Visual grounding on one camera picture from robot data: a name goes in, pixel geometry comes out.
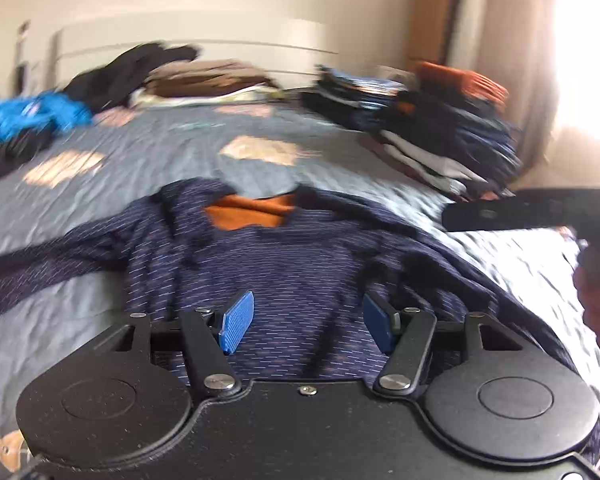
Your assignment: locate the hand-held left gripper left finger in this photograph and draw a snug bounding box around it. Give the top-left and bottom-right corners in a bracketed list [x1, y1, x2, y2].
[111, 290, 256, 400]

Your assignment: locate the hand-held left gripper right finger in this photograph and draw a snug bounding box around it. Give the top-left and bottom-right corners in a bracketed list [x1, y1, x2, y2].
[362, 291, 525, 396]

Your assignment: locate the low stack of folded clothes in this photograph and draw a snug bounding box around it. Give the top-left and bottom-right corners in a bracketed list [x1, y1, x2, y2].
[300, 64, 421, 128]

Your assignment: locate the navy dotted top orange lining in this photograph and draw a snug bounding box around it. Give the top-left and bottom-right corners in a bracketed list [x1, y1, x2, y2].
[0, 177, 600, 468]

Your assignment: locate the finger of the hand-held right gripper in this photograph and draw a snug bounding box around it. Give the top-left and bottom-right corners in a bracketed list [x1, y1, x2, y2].
[441, 195, 518, 233]

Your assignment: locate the tall stack of folded clothes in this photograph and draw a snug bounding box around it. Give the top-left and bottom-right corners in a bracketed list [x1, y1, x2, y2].
[360, 60, 526, 200]

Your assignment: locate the blue jacket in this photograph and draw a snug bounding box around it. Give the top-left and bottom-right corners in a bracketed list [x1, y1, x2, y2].
[0, 91, 96, 153]

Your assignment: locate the stack of folded brown clothes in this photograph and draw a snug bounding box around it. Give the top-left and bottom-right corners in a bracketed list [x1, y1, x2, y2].
[130, 59, 281, 110]

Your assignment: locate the black crumpled garment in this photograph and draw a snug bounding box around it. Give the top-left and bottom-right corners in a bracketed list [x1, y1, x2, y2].
[0, 127, 56, 186]

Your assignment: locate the black coat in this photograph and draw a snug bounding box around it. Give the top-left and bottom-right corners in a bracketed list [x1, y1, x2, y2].
[62, 42, 203, 111]

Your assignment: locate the white headboard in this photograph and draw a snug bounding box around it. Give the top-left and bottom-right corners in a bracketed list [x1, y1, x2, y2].
[50, 10, 341, 81]

